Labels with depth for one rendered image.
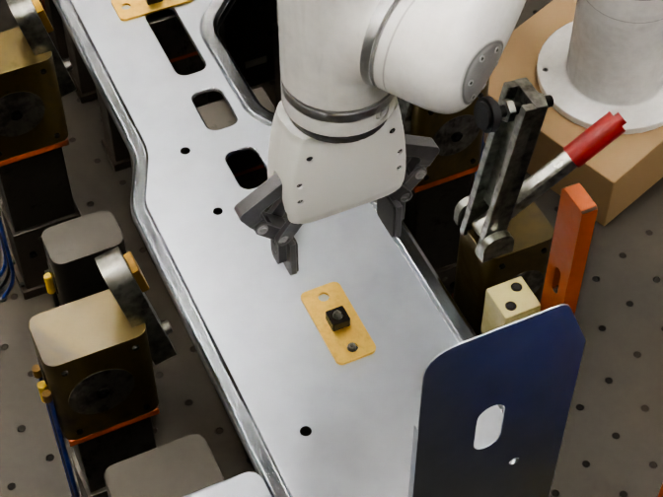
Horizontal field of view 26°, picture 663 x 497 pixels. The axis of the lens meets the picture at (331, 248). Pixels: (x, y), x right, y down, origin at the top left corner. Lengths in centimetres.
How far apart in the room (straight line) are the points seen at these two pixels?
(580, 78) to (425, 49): 84
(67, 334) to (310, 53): 37
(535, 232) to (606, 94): 50
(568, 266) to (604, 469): 45
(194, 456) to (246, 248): 21
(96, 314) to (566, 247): 40
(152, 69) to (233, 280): 29
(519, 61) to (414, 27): 88
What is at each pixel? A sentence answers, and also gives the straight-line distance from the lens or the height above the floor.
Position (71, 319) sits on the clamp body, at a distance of 123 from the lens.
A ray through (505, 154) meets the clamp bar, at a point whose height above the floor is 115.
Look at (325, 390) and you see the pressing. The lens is 122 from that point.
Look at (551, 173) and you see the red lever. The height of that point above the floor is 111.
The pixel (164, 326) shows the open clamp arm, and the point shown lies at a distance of 126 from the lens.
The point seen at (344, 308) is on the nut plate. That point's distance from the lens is 127.
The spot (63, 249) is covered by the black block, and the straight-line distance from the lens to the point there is 135.
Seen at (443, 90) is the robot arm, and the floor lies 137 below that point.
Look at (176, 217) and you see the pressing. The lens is 134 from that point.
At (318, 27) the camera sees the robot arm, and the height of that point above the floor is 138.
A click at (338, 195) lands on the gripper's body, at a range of 109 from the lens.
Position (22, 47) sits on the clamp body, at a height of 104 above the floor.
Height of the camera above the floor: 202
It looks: 51 degrees down
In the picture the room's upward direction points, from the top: straight up
